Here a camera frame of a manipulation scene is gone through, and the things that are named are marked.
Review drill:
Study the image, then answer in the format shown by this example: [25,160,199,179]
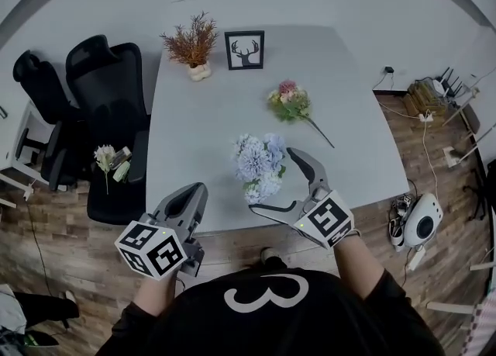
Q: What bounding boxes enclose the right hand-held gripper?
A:
[249,147,354,250]

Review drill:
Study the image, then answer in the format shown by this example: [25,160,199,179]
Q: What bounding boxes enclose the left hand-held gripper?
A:
[114,181,210,282]

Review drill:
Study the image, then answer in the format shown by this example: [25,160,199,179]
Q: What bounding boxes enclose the blue flower bouquet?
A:
[231,133,288,205]

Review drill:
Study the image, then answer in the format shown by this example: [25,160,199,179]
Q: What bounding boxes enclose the pink flower bouquet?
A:
[267,78,336,149]

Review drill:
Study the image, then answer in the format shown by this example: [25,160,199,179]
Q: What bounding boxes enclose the person's right forearm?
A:
[332,230,385,303]

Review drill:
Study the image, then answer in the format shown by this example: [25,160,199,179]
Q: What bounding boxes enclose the person's left forearm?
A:
[131,268,180,317]

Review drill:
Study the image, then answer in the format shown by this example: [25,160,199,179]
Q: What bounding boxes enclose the white flower sprig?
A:
[94,144,117,195]

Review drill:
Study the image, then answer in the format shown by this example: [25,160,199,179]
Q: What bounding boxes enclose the person's shoe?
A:
[260,247,282,266]

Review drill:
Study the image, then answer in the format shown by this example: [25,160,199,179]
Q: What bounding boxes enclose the shiny small packet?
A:
[110,147,133,171]

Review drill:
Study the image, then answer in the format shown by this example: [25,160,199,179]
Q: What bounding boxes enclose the white round floor device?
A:
[402,192,444,249]

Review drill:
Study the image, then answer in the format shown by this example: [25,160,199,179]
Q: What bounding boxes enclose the black office chair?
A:
[65,34,151,226]
[463,164,496,224]
[12,50,78,192]

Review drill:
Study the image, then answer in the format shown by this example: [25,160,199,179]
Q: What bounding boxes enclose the person's black printed shirt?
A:
[95,267,446,356]

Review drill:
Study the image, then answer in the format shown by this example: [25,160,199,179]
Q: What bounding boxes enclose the black framed deer picture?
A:
[224,29,266,71]

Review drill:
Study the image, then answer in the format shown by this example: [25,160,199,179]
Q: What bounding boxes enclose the orange plant in white pot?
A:
[159,11,219,82]

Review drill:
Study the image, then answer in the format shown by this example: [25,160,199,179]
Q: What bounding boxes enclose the white floor socket box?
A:
[443,146,461,169]

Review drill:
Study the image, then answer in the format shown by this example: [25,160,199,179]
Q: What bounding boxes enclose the white side desk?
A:
[0,100,43,208]

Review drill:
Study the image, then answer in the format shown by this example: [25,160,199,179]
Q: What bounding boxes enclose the black router with antennas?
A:
[437,67,464,100]

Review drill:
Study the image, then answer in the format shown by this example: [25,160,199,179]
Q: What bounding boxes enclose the wooden stool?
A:
[441,88,484,142]

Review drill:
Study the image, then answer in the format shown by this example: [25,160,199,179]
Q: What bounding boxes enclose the checked cloth table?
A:
[470,290,496,347]

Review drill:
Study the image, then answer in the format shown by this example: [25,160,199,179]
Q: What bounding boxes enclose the tangled cable bundle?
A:
[388,192,414,251]

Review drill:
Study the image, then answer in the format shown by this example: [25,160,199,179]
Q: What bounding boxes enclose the white power cable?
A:
[377,102,439,201]

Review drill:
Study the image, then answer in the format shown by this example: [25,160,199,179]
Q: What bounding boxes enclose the thin black floor cable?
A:
[24,199,52,298]

